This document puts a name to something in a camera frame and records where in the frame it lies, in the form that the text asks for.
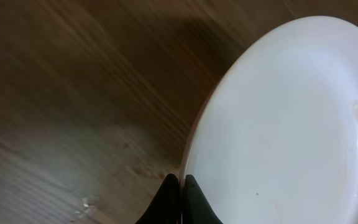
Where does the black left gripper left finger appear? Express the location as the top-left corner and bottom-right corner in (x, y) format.
(136, 174), (180, 224)

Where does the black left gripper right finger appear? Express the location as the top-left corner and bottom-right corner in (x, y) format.
(181, 175), (223, 224)

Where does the large white plate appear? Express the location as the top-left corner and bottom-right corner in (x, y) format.
(180, 16), (358, 223)

